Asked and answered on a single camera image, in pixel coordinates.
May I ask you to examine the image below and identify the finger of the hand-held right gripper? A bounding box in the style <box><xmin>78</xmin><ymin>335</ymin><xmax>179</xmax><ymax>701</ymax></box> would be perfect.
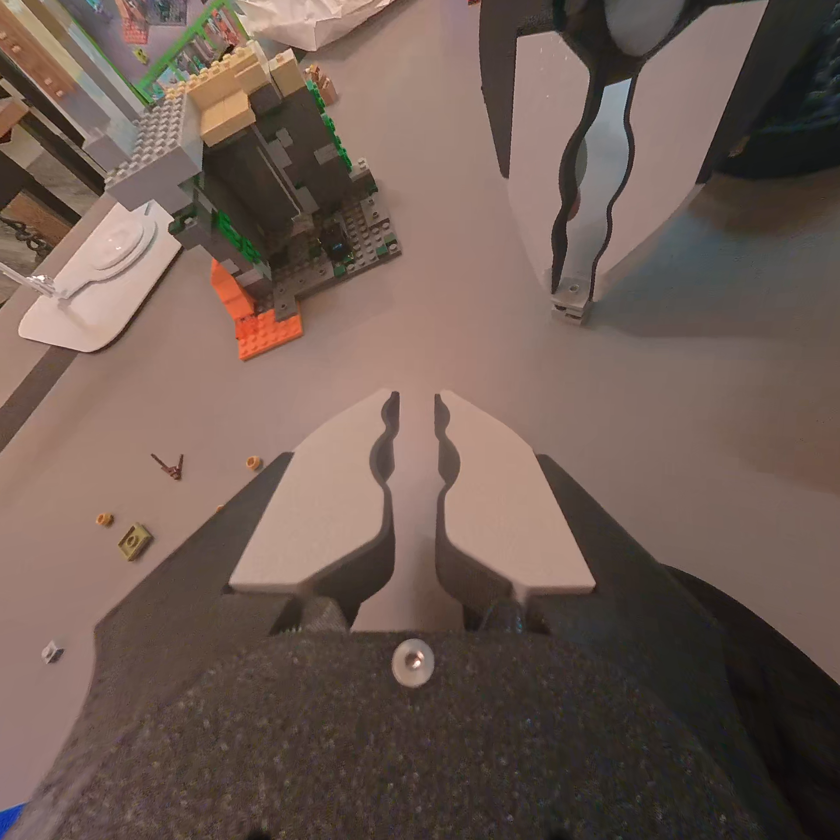
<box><xmin>509</xmin><ymin>29</ymin><xmax>595</xmax><ymax>301</ymax></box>
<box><xmin>589</xmin><ymin>0</ymin><xmax>769</xmax><ymax>304</ymax></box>

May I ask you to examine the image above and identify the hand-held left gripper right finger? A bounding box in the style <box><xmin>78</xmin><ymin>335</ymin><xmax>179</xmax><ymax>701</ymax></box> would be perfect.
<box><xmin>433</xmin><ymin>390</ymin><xmax>597</xmax><ymax>597</ymax></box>

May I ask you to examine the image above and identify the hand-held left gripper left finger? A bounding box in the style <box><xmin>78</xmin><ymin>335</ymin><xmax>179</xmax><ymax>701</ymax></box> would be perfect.
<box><xmin>228</xmin><ymin>390</ymin><xmax>400</xmax><ymax>595</ymax></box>

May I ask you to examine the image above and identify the small grey brick assembly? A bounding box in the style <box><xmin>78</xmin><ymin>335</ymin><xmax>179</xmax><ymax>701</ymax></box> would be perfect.
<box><xmin>550</xmin><ymin>276</ymin><xmax>592</xmax><ymax>327</ymax></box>

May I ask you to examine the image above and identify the grey desk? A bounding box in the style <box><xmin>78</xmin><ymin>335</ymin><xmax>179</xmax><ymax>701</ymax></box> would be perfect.
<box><xmin>0</xmin><ymin>0</ymin><xmax>840</xmax><ymax>815</ymax></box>

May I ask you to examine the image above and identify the cluster of colourful toy figures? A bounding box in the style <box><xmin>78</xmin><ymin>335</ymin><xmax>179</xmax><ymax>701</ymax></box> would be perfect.
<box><xmin>303</xmin><ymin>62</ymin><xmax>340</xmax><ymax>106</ymax></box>

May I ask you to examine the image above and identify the stack of white paper bags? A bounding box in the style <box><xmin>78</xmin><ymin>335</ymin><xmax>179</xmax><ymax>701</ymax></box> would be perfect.
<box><xmin>233</xmin><ymin>0</ymin><xmax>395</xmax><ymax>52</ymax></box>

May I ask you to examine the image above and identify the brick cave model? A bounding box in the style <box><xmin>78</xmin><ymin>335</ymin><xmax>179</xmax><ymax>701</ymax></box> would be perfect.
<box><xmin>105</xmin><ymin>39</ymin><xmax>403</xmax><ymax>362</ymax></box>

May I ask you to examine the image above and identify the white book stand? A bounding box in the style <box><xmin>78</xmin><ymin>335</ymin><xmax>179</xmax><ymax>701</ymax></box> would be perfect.
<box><xmin>0</xmin><ymin>200</ymin><xmax>183</xmax><ymax>355</ymax></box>

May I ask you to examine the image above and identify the green toy set box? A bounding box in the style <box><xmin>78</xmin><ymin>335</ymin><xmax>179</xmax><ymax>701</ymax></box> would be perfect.
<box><xmin>66</xmin><ymin>0</ymin><xmax>253</xmax><ymax>106</ymax></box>

